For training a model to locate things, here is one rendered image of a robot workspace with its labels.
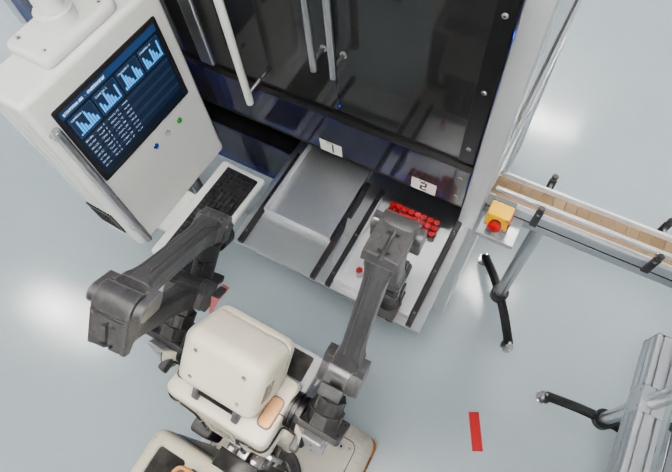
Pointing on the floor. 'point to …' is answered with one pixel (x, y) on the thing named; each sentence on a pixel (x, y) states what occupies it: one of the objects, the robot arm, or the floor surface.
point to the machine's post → (508, 102)
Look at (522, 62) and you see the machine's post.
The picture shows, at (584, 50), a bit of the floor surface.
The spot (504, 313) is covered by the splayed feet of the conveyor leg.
